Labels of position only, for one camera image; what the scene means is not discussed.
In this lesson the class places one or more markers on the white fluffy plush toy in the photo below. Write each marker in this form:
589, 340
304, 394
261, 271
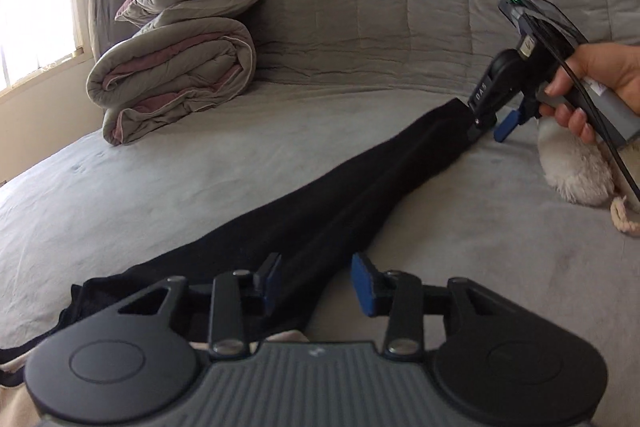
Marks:
575, 177

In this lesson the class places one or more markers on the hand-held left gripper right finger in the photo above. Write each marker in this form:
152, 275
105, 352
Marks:
362, 284

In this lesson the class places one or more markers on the grey bed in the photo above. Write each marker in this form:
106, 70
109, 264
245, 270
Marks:
150, 197

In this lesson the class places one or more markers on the person's right hand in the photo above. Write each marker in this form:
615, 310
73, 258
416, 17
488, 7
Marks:
610, 67

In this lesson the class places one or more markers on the folded grey maroon quilt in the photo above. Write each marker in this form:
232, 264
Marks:
175, 72

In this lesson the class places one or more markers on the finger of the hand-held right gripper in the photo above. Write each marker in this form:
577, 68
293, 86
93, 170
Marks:
504, 129
477, 127

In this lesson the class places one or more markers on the sliding glass window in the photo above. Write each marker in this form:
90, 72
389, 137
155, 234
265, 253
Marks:
30, 7

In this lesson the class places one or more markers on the black fleece-lined pants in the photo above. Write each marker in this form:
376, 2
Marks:
350, 187

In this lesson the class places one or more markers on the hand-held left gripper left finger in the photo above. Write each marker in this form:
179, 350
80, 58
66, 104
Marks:
272, 282

